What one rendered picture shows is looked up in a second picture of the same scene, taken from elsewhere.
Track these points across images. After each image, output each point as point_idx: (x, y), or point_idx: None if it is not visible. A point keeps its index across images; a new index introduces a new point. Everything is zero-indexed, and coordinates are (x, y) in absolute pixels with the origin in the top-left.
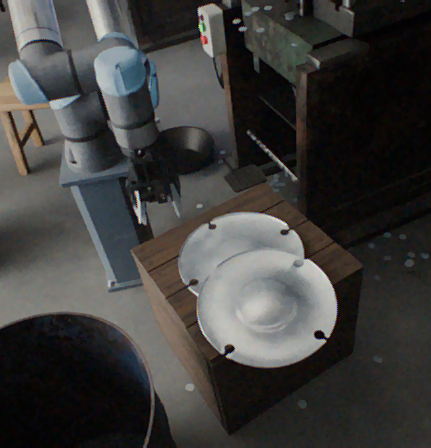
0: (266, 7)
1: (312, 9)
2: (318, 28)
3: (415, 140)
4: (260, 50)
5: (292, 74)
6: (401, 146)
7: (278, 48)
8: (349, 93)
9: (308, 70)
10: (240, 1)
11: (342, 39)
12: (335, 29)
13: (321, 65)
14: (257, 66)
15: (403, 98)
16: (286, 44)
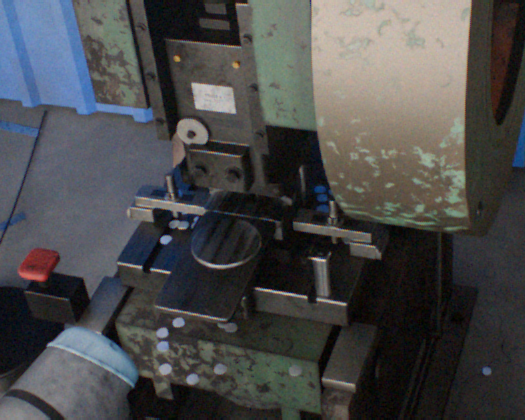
0: (176, 323)
1: (255, 304)
2: (290, 329)
3: (399, 369)
4: (177, 375)
5: (270, 394)
6: (393, 387)
7: (229, 370)
8: (367, 385)
9: (344, 400)
10: (109, 323)
11: (332, 331)
12: (313, 321)
13: (356, 386)
14: (168, 392)
15: (392, 342)
16: (251, 365)
